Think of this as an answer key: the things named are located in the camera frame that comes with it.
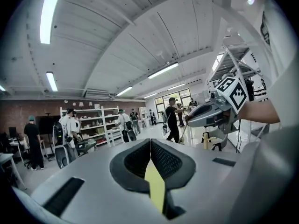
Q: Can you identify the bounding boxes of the narrow white shelving unit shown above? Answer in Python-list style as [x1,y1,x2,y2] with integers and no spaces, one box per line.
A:
[138,106,150,128]

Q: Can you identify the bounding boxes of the grey metal rack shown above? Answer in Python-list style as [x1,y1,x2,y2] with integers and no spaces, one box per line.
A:
[207,43,263,85]

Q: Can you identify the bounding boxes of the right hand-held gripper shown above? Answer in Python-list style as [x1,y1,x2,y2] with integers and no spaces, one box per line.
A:
[186,77,249,135]

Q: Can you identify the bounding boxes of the grey chair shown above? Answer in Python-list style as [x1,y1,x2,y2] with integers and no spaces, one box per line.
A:
[54,144,71,169]

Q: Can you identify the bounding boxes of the white air conditioner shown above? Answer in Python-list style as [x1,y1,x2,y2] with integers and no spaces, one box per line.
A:
[84,90,111,100]

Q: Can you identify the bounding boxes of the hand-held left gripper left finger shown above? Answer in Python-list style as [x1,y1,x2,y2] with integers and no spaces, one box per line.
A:
[109,138,152,194]

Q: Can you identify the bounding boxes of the person's white shirt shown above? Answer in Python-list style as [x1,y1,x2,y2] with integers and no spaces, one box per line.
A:
[228,0,299,224]

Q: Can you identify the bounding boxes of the white side table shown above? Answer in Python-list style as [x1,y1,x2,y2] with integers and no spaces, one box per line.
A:
[0,152,28,190]

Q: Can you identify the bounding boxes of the broom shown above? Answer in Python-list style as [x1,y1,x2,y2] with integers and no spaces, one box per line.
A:
[178,122,188,146]

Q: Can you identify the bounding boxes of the person's right forearm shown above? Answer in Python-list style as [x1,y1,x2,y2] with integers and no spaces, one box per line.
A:
[237,99,281,125]

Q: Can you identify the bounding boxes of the black framed window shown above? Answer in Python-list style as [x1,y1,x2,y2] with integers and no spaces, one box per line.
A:
[154,88,192,120]

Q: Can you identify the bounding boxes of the large black screen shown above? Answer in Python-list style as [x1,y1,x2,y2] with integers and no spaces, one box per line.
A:
[36,115,61,135]

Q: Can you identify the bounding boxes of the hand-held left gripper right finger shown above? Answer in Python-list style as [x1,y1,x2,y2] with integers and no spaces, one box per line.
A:
[150,138,197,191]

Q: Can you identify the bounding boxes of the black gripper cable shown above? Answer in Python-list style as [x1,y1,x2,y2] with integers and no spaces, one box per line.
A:
[235,119,242,154]

